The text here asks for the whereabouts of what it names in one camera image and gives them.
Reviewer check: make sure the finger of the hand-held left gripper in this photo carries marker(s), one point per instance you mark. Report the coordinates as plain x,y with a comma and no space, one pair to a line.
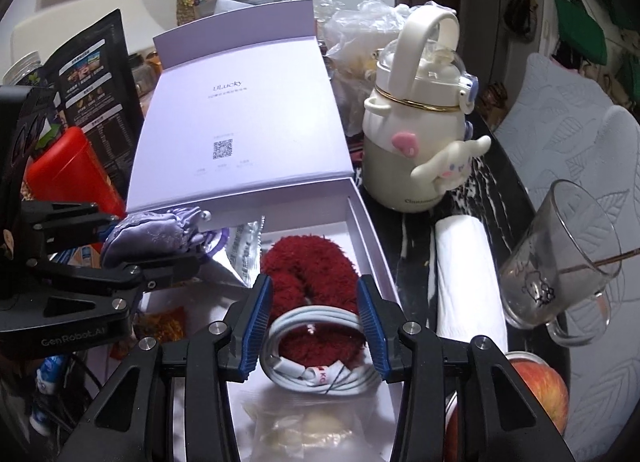
100,282
65,227

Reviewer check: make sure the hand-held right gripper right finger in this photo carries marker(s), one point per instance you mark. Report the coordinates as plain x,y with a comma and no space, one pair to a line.
372,327

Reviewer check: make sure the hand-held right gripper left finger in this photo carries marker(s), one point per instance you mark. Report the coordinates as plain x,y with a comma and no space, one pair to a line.
255,327

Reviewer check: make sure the purple gift box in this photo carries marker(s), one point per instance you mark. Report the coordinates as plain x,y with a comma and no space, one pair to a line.
235,106

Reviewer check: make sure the red container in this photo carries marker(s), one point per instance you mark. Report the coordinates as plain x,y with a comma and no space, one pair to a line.
65,166

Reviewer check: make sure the blue white wrapper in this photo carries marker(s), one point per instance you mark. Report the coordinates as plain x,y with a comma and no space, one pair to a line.
50,382

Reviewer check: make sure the orange snack packet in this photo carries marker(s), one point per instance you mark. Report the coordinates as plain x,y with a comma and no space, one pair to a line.
160,324

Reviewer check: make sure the silver snack packet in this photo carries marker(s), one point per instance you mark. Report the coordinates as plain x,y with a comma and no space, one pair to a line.
245,252

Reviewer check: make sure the red fluffy scrunchie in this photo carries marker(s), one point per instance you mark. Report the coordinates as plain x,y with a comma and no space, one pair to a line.
305,267

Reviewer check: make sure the white paper towel roll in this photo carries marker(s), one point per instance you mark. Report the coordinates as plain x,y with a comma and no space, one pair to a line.
465,282

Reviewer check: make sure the clear plastic packet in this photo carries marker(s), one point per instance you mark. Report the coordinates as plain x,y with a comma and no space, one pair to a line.
300,429

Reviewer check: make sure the black printed coffee bag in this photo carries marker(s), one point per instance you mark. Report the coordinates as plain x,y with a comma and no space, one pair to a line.
100,91

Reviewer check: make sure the cream cartoon water bottle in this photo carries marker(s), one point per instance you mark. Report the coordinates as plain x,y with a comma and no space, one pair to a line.
395,176

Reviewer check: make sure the clear plastic jar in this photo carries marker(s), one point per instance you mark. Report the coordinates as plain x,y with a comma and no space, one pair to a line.
20,71

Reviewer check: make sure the clear glass mug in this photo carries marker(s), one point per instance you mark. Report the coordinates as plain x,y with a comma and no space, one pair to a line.
540,282

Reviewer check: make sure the red apple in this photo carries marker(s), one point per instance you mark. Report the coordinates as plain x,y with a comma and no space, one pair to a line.
540,392

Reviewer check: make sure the thin metal stirrer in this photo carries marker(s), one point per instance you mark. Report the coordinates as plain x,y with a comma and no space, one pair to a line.
600,262

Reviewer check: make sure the white printed paper sheet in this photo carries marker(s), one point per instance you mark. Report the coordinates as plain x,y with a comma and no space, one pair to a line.
220,6

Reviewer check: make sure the clear plastic food bag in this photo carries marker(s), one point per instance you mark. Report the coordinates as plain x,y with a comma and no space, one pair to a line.
360,26

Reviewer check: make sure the black hanging bag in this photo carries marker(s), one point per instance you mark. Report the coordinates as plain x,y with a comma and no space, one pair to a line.
520,6

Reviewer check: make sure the green tote bag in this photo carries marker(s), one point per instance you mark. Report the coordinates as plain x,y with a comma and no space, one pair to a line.
580,26

